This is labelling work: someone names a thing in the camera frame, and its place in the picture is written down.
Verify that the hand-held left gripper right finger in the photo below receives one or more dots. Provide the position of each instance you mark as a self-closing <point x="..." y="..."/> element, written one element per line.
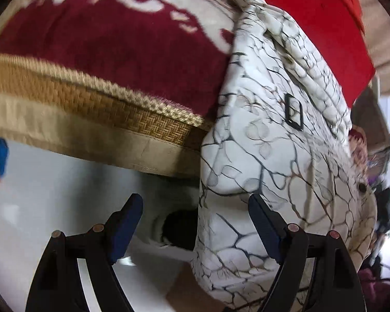
<point x="266" y="227"/>

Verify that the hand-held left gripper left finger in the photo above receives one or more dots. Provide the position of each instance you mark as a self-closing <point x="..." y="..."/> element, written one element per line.
<point x="127" y="227"/>

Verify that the white vein-patterned coat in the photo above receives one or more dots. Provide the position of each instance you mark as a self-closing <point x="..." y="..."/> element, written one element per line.
<point x="263" y="136"/>

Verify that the purple cloth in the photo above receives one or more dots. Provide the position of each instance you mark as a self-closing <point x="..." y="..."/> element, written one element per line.
<point x="375" y="289"/>

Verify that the beige cushion with gold trim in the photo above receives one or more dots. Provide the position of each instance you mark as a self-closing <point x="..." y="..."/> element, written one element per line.
<point x="94" y="126"/>

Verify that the maroon and cream floral blanket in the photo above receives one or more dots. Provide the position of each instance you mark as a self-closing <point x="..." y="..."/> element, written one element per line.
<point x="110" y="45"/>

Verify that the red cloth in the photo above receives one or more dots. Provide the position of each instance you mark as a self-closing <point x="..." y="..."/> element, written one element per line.
<point x="312" y="22"/>

